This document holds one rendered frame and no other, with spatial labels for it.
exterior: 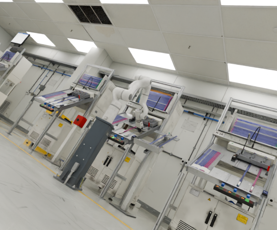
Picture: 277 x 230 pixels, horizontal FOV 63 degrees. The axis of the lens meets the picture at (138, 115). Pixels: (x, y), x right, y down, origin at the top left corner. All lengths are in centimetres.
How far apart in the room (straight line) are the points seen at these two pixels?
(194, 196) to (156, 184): 200
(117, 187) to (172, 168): 181
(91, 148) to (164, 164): 257
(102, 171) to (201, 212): 134
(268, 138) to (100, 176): 208
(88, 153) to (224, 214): 147
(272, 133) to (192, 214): 127
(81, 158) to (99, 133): 30
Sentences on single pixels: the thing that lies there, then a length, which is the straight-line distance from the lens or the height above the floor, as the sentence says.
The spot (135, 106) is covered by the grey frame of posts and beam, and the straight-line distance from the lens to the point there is 353.
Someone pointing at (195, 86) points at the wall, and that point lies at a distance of 526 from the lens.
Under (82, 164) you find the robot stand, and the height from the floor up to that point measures 23.
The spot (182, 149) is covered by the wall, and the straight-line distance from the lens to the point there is 460.
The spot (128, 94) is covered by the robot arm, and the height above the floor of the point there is 106.
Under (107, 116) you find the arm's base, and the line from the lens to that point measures 233.
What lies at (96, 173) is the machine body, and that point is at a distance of 317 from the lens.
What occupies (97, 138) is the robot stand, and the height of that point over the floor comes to 51.
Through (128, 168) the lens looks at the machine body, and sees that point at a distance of 296.
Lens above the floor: 32
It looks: 15 degrees up
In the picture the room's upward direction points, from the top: 30 degrees clockwise
